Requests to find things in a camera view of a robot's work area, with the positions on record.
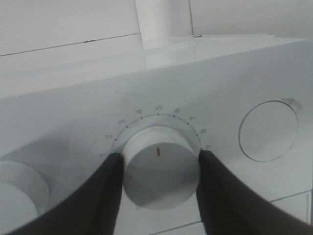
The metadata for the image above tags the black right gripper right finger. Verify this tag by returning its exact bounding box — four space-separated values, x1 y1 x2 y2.
197 150 313 235

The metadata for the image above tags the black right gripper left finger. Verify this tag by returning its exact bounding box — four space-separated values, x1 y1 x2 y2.
4 153 124 235

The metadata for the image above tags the white timer knob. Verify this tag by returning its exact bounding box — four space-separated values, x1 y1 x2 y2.
122 126 200 211

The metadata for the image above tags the round white door button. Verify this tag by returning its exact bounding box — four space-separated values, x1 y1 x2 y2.
238 100 299 162

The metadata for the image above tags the white upper power knob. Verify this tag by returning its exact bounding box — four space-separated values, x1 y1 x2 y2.
0 161 49 234

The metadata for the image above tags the white microwave oven body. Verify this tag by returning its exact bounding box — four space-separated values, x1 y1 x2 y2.
0 34 313 235

